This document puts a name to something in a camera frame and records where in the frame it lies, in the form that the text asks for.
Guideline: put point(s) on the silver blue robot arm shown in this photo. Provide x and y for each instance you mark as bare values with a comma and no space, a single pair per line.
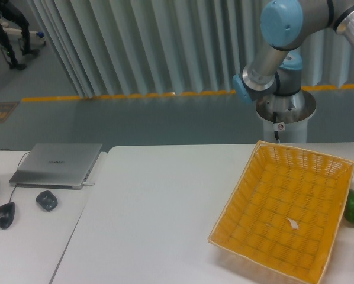
273,79

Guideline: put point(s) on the yellow woven basket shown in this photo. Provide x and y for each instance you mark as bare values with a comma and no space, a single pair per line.
280,182

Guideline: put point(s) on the silver closed laptop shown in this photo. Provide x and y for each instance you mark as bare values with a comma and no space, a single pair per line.
57,165

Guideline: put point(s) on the black earbud case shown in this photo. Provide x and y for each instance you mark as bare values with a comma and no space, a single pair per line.
47,200

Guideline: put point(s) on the white paper scrap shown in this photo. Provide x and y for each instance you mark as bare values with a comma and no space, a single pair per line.
294,225

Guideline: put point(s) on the white rolling stand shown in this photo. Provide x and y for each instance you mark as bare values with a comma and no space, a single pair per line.
36,36

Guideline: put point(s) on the black computer mouse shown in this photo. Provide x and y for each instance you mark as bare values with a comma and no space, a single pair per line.
7,214

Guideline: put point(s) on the person legs in background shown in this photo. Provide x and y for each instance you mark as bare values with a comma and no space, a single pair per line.
11,13

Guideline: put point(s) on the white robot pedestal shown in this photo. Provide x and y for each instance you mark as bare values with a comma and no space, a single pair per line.
285,118

